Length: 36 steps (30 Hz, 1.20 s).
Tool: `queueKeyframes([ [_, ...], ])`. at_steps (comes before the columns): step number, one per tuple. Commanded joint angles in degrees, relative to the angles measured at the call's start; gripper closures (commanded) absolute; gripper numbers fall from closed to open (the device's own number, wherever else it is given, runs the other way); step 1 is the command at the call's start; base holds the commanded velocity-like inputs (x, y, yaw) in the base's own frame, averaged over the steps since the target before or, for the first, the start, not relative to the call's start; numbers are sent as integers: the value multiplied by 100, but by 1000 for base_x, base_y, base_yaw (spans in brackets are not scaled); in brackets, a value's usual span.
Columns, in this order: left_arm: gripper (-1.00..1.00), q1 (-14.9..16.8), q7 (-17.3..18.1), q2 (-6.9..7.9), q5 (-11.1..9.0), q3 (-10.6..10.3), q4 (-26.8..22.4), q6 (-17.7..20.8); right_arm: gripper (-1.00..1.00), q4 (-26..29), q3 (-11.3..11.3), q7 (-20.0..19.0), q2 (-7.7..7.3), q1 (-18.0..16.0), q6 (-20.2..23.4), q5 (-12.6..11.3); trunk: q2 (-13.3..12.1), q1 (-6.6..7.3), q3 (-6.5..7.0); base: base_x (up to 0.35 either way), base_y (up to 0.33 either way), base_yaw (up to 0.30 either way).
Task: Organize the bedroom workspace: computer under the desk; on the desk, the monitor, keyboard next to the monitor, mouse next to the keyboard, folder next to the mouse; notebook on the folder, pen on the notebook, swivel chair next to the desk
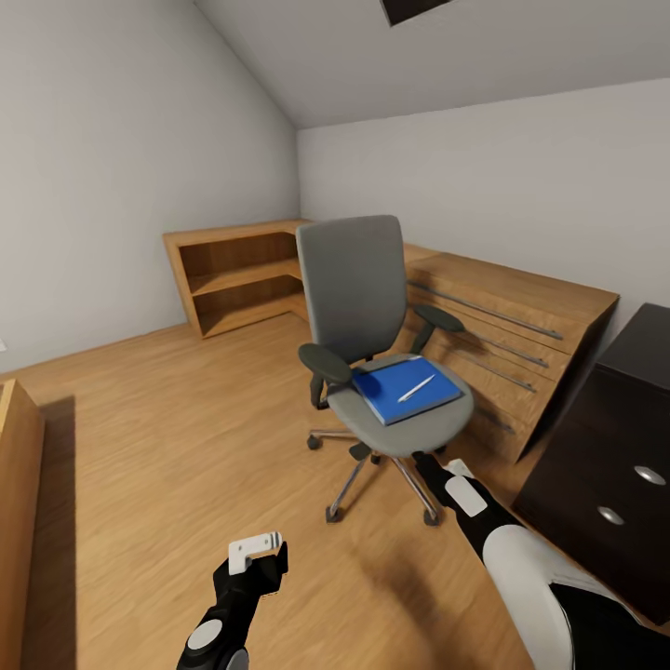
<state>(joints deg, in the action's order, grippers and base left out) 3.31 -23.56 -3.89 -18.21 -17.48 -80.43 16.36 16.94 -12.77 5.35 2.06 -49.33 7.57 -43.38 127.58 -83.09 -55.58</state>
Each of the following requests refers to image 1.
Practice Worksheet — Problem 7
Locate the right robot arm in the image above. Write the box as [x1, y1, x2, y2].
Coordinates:
[411, 451, 670, 670]

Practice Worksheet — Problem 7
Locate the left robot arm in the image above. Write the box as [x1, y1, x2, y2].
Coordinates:
[176, 532, 288, 670]

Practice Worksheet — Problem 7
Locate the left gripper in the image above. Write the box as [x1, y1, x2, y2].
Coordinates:
[213, 542, 288, 613]

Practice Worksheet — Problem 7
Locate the swivel chair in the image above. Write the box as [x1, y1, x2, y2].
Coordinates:
[296, 215, 475, 527]

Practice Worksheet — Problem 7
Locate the folder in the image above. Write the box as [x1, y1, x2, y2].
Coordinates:
[352, 355, 460, 426]

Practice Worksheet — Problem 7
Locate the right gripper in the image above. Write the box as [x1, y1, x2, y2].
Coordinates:
[411, 451, 448, 500]

